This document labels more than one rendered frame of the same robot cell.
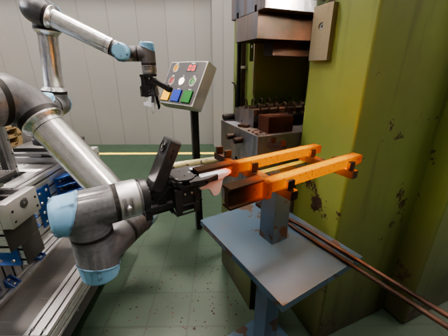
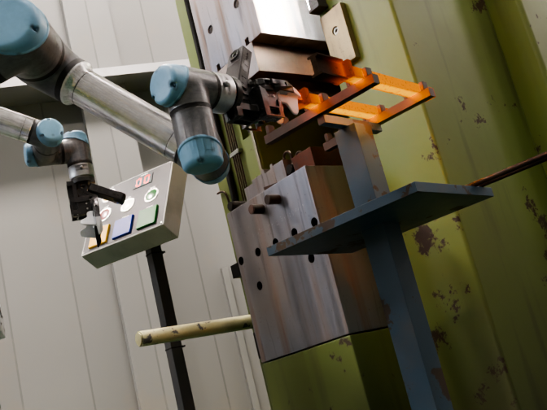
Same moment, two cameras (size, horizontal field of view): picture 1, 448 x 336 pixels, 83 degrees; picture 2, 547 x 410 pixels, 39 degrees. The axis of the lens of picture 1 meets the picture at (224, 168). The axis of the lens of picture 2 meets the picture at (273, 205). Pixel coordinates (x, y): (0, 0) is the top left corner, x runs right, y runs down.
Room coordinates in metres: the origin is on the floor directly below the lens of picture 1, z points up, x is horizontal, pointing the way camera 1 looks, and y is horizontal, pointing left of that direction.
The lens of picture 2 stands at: (-0.84, 0.53, 0.34)
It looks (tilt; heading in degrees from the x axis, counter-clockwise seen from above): 14 degrees up; 343
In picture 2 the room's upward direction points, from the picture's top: 14 degrees counter-clockwise
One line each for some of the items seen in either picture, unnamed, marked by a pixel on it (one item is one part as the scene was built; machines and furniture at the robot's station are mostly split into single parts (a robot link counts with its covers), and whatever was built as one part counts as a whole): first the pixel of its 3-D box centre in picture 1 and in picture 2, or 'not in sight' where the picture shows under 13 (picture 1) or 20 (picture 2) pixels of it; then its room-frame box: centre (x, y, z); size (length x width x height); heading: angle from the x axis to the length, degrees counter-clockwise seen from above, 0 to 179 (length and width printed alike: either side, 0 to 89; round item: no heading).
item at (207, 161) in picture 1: (203, 161); (203, 329); (1.49, 0.13, 0.62); 0.44 x 0.05 x 0.05; 113
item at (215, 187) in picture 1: (215, 183); (291, 102); (0.53, 0.02, 0.91); 0.09 x 0.03 x 0.06; 119
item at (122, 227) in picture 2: (176, 95); (123, 227); (1.60, 0.29, 1.01); 0.07 x 0.05 x 0.07; 48
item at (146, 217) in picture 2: (187, 97); (147, 217); (1.53, 0.21, 1.01); 0.07 x 0.05 x 0.07; 48
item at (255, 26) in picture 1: (287, 31); (291, 76); (1.29, -0.28, 1.32); 0.42 x 0.20 x 0.10; 113
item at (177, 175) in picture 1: (169, 193); (248, 102); (0.49, 0.12, 0.91); 0.12 x 0.08 x 0.09; 122
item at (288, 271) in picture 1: (272, 239); (378, 222); (0.66, -0.15, 0.67); 0.40 x 0.30 x 0.02; 32
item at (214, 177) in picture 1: (198, 179); (275, 89); (0.50, 0.06, 0.94); 0.09 x 0.05 x 0.02; 119
